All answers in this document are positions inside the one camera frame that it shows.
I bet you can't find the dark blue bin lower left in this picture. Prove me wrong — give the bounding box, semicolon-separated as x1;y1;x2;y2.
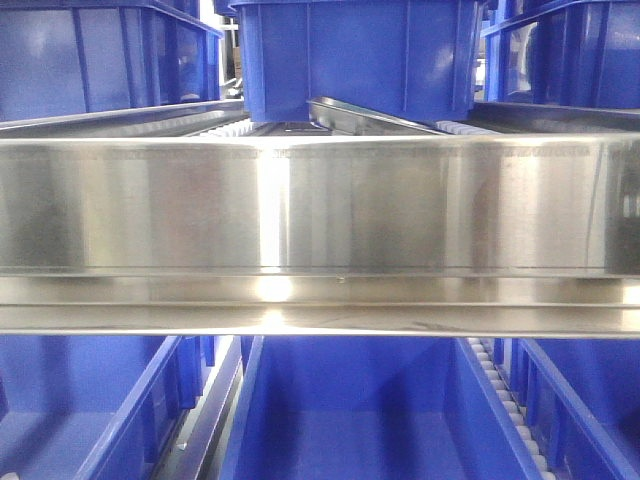
1;335;215;479

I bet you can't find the dark blue bin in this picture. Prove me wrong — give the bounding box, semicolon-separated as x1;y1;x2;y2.
230;1;484;122
1;1;222;121
482;1;639;109
1;335;215;479
221;336;541;479
485;338;639;479

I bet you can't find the dark blue bin upper left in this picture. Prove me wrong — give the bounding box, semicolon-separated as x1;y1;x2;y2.
1;1;222;121

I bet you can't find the steel divider rail upper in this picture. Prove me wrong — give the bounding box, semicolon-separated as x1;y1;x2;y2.
308;97;445;136

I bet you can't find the steel divider rail lower left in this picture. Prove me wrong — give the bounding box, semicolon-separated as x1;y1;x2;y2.
152;336;243;479

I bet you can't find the steel divider rail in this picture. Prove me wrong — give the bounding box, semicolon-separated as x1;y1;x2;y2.
152;336;243;479
308;97;445;136

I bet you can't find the white roller track lower right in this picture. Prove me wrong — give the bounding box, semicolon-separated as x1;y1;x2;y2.
467;337;557;480

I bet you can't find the dark blue bin lower middle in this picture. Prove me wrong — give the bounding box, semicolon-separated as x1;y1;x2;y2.
221;336;541;479

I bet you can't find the dark blue bin upper right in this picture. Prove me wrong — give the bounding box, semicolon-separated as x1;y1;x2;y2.
482;1;639;109

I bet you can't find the stainless steel shelf front rail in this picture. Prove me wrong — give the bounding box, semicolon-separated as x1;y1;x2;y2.
1;134;639;338

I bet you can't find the dark blue bin upper middle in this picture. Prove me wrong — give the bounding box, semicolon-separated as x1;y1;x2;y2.
230;1;484;122

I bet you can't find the dark blue bin lower right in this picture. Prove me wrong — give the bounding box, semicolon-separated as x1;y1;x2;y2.
485;338;639;479

